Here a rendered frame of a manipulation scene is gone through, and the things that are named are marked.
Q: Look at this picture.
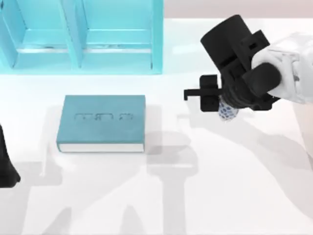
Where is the light blue rack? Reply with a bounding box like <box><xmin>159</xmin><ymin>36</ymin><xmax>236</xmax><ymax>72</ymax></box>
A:
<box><xmin>0</xmin><ymin>0</ymin><xmax>164</xmax><ymax>75</ymax></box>

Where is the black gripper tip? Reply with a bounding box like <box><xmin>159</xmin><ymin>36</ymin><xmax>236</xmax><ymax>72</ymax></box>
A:
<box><xmin>0</xmin><ymin>125</ymin><xmax>21</xmax><ymax>189</ymax></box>

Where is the blue and white patterned cup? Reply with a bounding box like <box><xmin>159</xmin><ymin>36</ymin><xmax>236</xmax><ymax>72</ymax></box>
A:
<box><xmin>218</xmin><ymin>96</ymin><xmax>239</xmax><ymax>122</ymax></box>

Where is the teal hardcover book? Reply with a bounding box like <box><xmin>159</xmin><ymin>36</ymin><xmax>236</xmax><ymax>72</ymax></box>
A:
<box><xmin>56</xmin><ymin>94</ymin><xmax>147</xmax><ymax>153</ymax></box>

